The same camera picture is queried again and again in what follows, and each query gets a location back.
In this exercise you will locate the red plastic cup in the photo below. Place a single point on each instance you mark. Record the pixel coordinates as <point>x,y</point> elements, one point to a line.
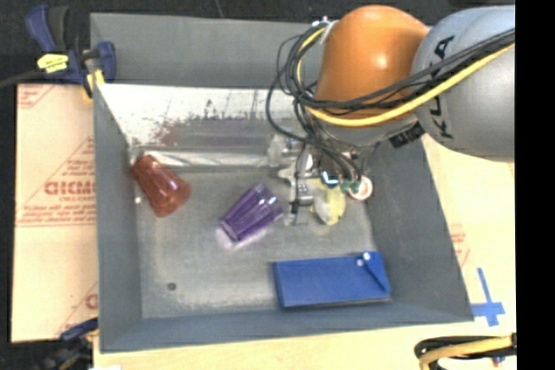
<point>161,187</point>

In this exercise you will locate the purple plastic cup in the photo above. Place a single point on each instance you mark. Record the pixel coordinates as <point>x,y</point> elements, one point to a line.
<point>251,214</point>

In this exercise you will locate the pale yellow soft thing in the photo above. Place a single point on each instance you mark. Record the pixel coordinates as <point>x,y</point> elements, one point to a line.
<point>333,205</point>

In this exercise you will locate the brown cardboard board red print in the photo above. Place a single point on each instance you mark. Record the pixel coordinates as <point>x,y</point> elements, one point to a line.
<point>52,273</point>

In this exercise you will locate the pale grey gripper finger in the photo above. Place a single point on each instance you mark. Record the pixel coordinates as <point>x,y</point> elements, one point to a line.
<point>301,205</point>

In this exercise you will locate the blue flat block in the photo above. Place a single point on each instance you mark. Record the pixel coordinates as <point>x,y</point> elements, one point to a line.
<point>329,279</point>

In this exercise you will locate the grey metal bin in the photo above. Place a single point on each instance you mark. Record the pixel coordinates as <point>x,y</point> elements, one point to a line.
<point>195,273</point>

